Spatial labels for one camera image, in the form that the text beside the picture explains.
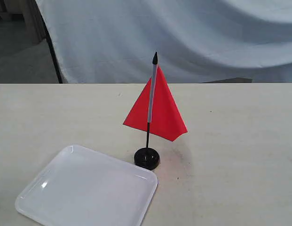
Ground red flag on pole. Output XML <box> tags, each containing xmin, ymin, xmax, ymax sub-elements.
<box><xmin>123</xmin><ymin>53</ymin><xmax>188</xmax><ymax>141</ymax></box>

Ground white backdrop cloth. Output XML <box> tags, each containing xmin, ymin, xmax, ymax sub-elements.
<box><xmin>37</xmin><ymin>0</ymin><xmax>292</xmax><ymax>83</ymax></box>

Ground white square plastic tray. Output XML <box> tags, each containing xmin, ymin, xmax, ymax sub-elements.
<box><xmin>15</xmin><ymin>145</ymin><xmax>158</xmax><ymax>226</ymax></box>

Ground black backdrop stand pole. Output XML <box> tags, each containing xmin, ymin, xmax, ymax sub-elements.
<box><xmin>35</xmin><ymin>0</ymin><xmax>63</xmax><ymax>84</ymax></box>

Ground wooden furniture in background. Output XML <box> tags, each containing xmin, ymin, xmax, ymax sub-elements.
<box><xmin>0</xmin><ymin>0</ymin><xmax>46</xmax><ymax>44</ymax></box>

